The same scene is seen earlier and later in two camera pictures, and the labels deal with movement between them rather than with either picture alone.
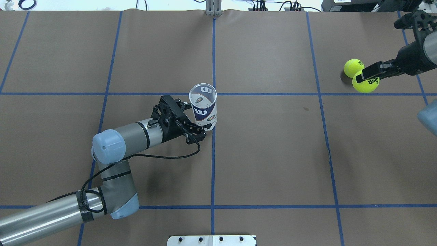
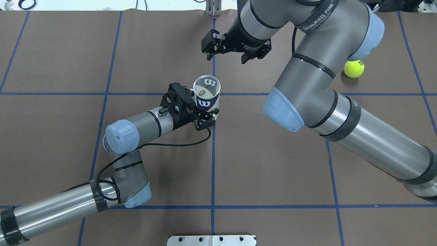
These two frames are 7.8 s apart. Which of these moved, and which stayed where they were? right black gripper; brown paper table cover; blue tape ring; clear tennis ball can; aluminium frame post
Moved: right black gripper; clear tennis ball can
Stayed: brown paper table cover; aluminium frame post; blue tape ring
